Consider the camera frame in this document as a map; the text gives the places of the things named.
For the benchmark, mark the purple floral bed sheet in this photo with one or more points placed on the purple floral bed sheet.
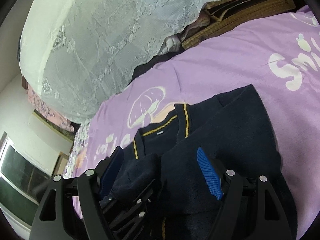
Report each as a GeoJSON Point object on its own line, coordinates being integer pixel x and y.
{"type": "Point", "coordinates": [80, 140]}

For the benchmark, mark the navy knit sweater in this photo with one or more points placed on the navy knit sweater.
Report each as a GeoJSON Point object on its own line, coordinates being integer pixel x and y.
{"type": "Point", "coordinates": [237, 130]}

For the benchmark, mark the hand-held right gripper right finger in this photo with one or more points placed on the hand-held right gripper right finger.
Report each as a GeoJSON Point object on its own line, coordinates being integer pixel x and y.
{"type": "Point", "coordinates": [208, 175]}

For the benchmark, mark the white lace cloth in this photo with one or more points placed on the white lace cloth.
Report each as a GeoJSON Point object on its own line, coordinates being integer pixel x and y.
{"type": "Point", "coordinates": [100, 42]}

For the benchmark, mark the brown woven mat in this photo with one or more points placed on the brown woven mat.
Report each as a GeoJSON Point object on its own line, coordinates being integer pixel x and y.
{"type": "Point", "coordinates": [225, 27]}

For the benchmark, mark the pink floral cloth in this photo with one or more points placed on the pink floral cloth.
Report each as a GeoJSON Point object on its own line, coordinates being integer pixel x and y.
{"type": "Point", "coordinates": [47, 110]}

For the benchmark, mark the wooden frame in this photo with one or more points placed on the wooden frame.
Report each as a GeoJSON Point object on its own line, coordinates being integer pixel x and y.
{"type": "Point", "coordinates": [60, 163]}

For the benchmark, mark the white satin cloth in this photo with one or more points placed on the white satin cloth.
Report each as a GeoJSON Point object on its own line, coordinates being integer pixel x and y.
{"type": "Point", "coordinates": [172, 42]}

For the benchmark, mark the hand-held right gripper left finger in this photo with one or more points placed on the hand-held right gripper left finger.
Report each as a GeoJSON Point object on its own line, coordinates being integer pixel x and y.
{"type": "Point", "coordinates": [113, 167]}

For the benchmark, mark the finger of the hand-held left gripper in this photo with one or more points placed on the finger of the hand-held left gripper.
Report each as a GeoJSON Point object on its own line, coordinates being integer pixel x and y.
{"type": "Point", "coordinates": [136, 205]}

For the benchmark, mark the purple printed blanket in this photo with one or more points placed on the purple printed blanket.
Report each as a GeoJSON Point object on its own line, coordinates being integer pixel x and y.
{"type": "Point", "coordinates": [225, 62]}

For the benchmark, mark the dark cloth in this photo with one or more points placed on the dark cloth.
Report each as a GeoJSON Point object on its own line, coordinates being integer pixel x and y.
{"type": "Point", "coordinates": [147, 66]}

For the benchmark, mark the window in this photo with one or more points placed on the window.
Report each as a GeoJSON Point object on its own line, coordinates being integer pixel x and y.
{"type": "Point", "coordinates": [17, 175]}

